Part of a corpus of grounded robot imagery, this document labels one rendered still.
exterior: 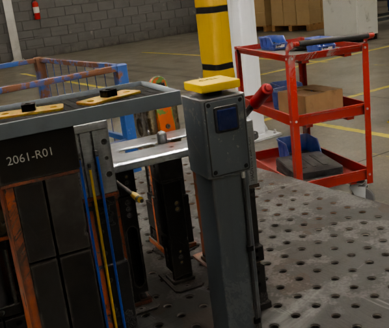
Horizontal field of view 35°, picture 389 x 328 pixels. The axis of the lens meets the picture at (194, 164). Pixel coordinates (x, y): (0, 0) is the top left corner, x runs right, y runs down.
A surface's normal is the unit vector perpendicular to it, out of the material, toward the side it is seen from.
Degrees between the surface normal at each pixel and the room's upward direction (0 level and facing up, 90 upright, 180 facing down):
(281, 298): 0
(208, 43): 90
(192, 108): 90
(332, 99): 90
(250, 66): 90
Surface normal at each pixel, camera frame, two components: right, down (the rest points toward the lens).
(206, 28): -0.82, 0.25
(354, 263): -0.11, -0.95
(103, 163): 0.42, 0.21
